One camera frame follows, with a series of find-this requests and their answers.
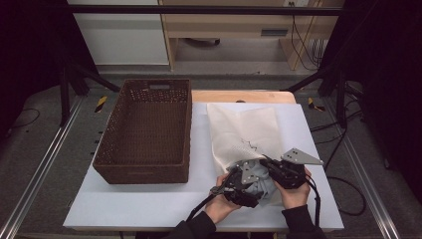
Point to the floral patterned cloth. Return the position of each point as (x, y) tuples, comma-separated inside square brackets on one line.
[(262, 186)]

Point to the wooden table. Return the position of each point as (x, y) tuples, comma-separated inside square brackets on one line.
[(244, 96)]

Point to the light wooden desk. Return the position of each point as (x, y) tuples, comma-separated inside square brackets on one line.
[(232, 23)]

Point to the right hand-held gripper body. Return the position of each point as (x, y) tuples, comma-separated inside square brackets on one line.
[(292, 174)]

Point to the person's right hand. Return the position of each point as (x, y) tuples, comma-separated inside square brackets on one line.
[(293, 197)]

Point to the yellow black tape piece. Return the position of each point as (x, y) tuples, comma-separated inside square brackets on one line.
[(101, 103), (313, 105)]

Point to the white table board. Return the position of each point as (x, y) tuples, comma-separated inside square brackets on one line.
[(149, 205)]

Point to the dark curtain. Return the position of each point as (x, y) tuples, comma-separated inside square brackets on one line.
[(388, 66), (30, 49)]

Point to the black metal stand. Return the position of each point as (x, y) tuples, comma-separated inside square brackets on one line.
[(65, 96), (340, 99)]

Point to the aluminium floor rail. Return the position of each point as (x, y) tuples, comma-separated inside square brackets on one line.
[(365, 172), (36, 172)]

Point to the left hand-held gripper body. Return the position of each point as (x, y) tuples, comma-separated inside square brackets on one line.
[(249, 173)]

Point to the person's left hand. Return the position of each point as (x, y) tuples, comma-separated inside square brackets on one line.
[(219, 204)]

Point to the black horizontal frame bar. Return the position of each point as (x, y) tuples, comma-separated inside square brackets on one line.
[(199, 10)]

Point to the brown woven basket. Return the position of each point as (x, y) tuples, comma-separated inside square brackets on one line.
[(149, 126)]

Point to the white cabinet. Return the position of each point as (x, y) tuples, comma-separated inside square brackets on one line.
[(122, 40)]

